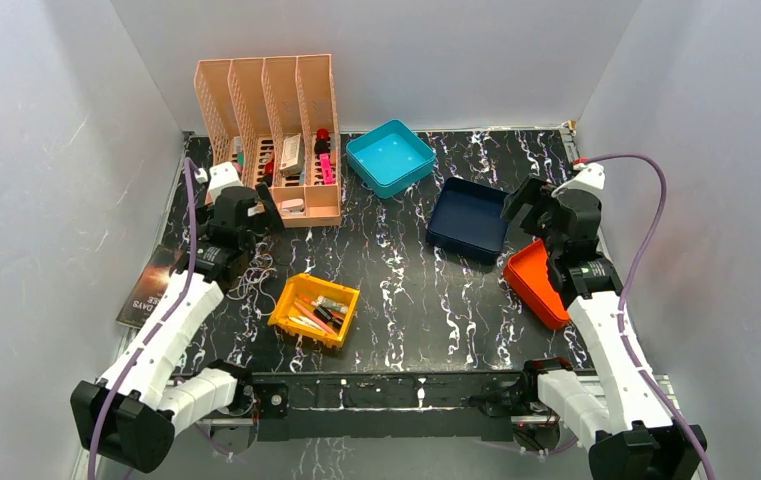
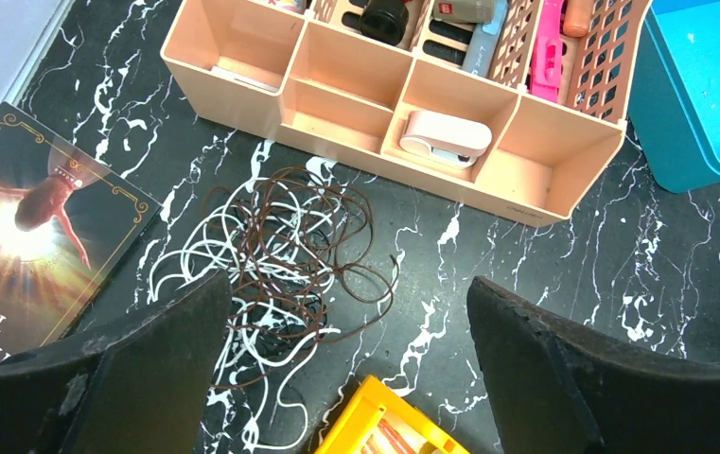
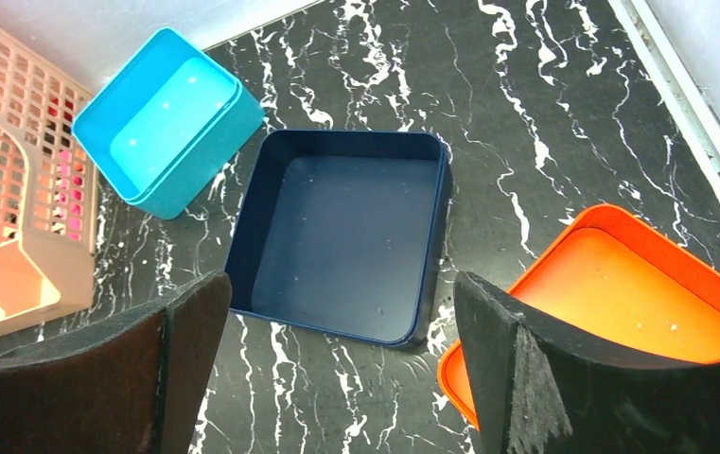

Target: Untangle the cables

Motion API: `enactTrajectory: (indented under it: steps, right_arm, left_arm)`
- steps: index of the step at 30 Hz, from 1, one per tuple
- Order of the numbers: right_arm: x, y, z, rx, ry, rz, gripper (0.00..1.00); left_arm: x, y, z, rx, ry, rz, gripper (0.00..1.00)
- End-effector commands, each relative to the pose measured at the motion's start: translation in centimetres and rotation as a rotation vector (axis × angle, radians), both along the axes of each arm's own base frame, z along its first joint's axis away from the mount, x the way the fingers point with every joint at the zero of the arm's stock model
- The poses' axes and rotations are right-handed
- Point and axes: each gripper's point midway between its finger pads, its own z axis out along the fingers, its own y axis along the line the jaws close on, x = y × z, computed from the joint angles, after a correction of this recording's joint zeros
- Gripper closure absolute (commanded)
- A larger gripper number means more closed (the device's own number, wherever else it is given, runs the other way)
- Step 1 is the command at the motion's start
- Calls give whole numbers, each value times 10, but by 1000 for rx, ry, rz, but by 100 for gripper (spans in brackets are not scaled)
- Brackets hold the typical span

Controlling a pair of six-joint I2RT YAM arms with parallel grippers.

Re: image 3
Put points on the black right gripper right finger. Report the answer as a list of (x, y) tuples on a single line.
[(541, 385)]

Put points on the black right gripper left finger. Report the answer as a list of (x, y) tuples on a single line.
[(130, 383)]

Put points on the orange plastic tray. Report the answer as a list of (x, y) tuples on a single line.
[(612, 275)]

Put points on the dark blue plastic tray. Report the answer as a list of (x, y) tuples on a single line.
[(342, 232)]

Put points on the teal plastic tray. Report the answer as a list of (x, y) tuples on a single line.
[(166, 123)]

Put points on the peach plastic file organizer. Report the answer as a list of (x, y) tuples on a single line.
[(48, 193)]

